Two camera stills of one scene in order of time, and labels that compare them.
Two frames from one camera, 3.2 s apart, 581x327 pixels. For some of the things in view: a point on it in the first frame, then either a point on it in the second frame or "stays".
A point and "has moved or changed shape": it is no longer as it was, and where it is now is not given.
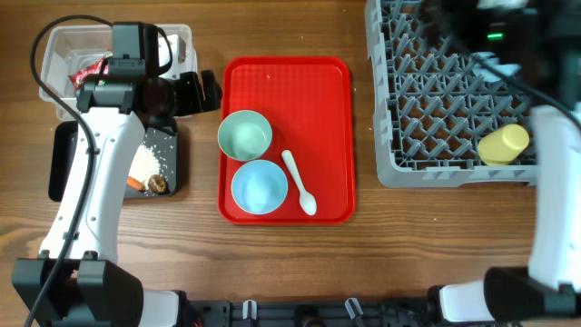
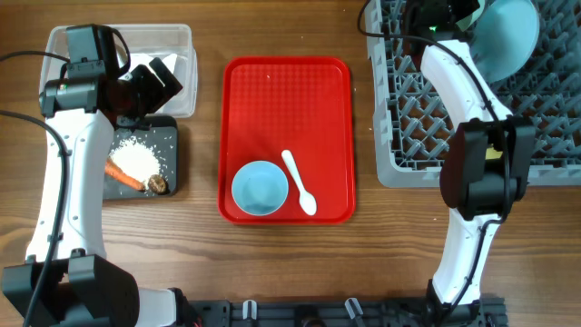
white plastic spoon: x=307 y=200 stays
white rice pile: x=144 y=164 stays
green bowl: x=245 y=135 has moved or changed shape
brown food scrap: x=159 y=184 stays
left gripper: x=193 y=102 -> x=158 y=94
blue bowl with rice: x=259 y=186 stays
